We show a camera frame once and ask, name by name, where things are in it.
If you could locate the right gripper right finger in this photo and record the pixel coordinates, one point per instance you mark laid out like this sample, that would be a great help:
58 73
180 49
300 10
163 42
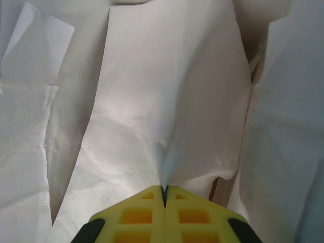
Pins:
192 227

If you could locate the white paper napkin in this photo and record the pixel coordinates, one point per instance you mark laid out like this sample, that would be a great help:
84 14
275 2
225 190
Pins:
164 101

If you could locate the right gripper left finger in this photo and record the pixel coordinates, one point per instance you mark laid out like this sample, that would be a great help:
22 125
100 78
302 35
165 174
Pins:
141 227

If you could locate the red white paper bag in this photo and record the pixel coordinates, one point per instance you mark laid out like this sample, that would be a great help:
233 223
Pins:
25 152

